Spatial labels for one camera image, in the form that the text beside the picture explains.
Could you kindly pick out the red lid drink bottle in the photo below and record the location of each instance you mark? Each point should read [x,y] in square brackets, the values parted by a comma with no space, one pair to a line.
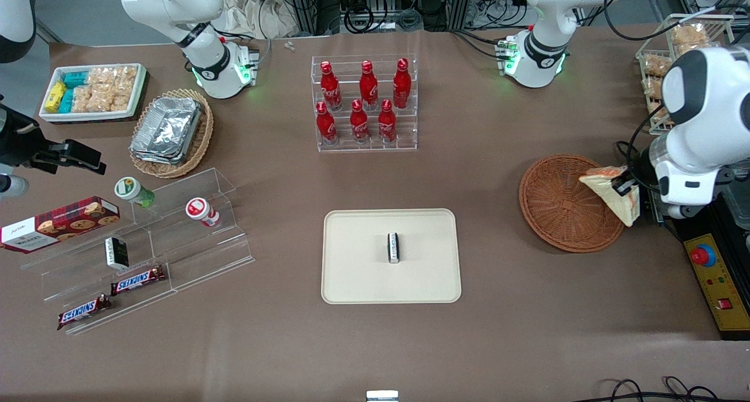
[200,210]

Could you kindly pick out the snickers chocolate bar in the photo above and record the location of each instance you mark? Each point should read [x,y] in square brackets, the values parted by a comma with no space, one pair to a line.
[83,312]
[137,280]

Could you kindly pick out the small black white box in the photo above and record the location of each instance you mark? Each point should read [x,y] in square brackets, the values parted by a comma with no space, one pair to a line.
[393,248]

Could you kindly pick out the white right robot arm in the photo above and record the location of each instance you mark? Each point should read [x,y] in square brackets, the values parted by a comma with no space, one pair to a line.
[176,9]

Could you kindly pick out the red cola bottle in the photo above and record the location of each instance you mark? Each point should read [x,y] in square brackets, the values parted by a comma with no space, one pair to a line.
[402,85]
[326,125]
[368,85]
[330,88]
[359,123]
[387,122]

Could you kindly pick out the yellow snack pack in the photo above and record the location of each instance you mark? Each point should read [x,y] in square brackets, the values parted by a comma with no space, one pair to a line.
[55,96]

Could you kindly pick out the yellow control box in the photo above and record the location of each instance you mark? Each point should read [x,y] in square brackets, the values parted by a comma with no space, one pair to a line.
[718,285]

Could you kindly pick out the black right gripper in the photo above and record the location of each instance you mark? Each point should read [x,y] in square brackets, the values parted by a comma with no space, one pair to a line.
[16,143]

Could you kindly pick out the clear acrylic bottle rack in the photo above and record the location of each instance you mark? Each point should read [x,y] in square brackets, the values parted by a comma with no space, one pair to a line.
[404,129]

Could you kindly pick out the crumpled beige cloth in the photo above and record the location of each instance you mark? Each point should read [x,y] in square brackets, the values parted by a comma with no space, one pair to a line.
[246,12]

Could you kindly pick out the teal snack pack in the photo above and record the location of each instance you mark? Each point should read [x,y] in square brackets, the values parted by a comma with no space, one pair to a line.
[75,78]
[66,101]

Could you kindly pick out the black metal machine base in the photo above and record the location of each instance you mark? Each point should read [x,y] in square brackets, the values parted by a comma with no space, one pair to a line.
[712,229]

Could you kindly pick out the black aluminium frame rack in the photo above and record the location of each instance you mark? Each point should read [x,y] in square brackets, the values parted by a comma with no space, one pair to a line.
[304,3]

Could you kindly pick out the red emergency stop button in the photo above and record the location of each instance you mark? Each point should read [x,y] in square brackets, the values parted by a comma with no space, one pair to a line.
[703,256]

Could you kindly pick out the clear bag of crackers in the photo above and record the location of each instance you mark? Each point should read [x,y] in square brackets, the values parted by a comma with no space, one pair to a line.
[91,99]
[121,97]
[114,77]

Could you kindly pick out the stack of foil trays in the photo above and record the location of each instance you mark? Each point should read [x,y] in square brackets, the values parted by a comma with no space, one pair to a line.
[167,129]

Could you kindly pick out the clear bag of pastries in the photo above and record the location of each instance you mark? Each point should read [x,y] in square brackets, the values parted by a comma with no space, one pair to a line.
[688,36]
[652,94]
[656,67]

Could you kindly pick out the beige plastic tray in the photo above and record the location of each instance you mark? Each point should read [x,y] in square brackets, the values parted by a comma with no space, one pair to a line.
[357,267]

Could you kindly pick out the small black green box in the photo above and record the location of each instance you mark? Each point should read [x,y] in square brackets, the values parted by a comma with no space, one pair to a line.
[116,254]

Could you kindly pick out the round brown wicker basket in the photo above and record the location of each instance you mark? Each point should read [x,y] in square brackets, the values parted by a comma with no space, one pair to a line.
[556,208]

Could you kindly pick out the white rectangular snack bin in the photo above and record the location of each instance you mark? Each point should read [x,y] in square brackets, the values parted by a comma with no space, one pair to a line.
[88,116]

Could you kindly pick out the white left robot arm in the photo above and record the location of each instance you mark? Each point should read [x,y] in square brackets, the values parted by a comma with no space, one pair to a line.
[545,15]

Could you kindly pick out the clear acrylic stepped shelf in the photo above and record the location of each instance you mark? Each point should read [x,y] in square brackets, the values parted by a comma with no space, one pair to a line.
[193,255]

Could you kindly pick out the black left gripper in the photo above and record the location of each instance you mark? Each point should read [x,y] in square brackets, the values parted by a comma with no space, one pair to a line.
[637,171]

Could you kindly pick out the triangular sandwich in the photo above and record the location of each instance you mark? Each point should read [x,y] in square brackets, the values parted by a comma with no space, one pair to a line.
[600,185]

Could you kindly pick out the small white device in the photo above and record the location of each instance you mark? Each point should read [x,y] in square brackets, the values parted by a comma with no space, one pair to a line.
[382,396]

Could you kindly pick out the green lid drink bottle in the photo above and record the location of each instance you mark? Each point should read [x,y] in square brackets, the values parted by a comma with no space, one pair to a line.
[132,190]

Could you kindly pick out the oval light wicker basket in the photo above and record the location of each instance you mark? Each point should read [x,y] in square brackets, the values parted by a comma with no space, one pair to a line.
[199,144]

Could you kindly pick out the red tartan cookie box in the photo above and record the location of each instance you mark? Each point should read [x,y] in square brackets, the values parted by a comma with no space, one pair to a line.
[58,226]

